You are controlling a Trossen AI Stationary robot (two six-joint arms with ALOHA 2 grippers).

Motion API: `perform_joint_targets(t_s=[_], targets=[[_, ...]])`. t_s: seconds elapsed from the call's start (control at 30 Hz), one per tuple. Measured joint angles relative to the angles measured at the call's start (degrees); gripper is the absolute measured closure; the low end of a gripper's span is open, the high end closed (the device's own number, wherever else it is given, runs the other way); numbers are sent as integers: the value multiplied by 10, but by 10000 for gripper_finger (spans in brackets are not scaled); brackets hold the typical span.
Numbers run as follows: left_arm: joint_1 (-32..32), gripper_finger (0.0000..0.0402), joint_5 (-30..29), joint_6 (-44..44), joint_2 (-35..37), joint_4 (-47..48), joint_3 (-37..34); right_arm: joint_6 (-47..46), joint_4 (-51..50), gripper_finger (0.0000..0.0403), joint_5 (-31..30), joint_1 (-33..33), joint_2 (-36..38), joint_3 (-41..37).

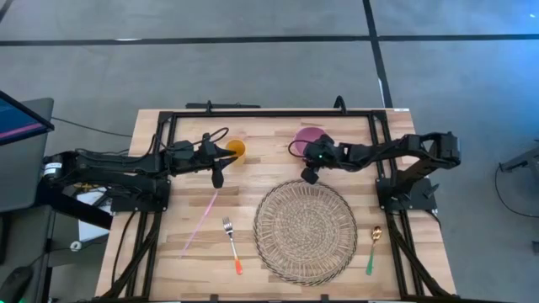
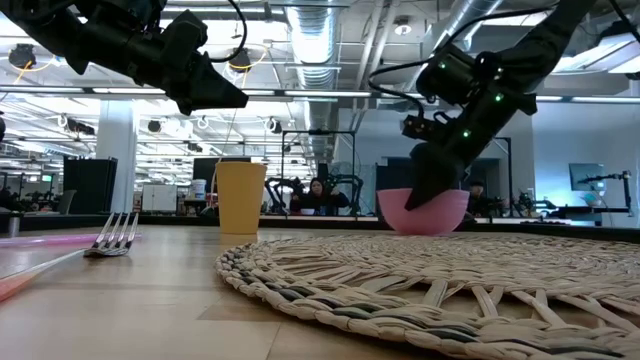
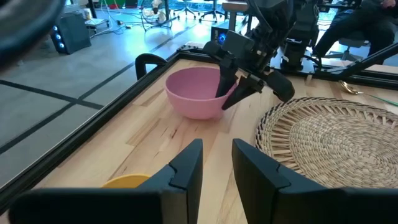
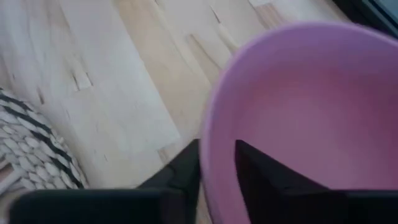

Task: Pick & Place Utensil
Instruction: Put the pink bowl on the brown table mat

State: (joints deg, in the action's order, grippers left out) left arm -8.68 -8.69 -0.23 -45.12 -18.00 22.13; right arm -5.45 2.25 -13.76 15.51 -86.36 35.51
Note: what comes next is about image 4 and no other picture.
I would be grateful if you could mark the dark table edge frame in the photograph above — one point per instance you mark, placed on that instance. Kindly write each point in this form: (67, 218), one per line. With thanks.
(373, 12)

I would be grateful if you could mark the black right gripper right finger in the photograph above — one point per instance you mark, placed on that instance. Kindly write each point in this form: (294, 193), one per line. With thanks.
(280, 199)

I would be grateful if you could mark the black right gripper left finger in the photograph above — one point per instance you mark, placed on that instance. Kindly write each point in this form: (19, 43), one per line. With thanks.
(174, 199)

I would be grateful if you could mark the round woven straw placemat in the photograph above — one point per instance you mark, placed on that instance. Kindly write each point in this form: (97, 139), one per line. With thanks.
(28, 149)

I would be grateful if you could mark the pink plastic bowl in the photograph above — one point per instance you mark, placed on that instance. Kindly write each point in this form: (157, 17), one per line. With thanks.
(311, 93)

